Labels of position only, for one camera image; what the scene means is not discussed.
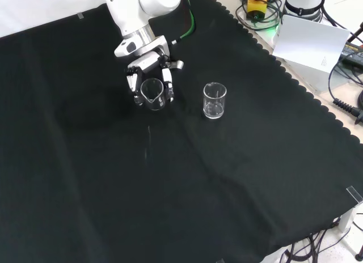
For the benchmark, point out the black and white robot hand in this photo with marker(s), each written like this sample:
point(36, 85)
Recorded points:
point(147, 61)

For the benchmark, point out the clear cloth clip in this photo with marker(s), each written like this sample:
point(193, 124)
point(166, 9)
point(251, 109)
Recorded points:
point(354, 193)
point(80, 16)

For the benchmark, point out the pale board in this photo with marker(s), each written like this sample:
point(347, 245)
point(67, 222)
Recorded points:
point(309, 42)

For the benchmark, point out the black power adapter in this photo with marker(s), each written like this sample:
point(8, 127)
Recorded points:
point(353, 51)

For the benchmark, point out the white bench bracket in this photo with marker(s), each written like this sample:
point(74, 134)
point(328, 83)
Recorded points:
point(347, 220)

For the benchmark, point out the black bench cloth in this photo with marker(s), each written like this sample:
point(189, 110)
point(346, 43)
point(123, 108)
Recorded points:
point(113, 189)

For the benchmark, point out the clear glass beaker with spout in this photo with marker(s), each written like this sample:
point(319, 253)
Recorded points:
point(158, 102)

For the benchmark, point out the yellow stop button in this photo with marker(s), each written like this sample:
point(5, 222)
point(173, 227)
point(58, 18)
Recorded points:
point(256, 6)

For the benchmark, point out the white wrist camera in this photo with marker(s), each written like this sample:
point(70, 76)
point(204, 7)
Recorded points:
point(124, 47)

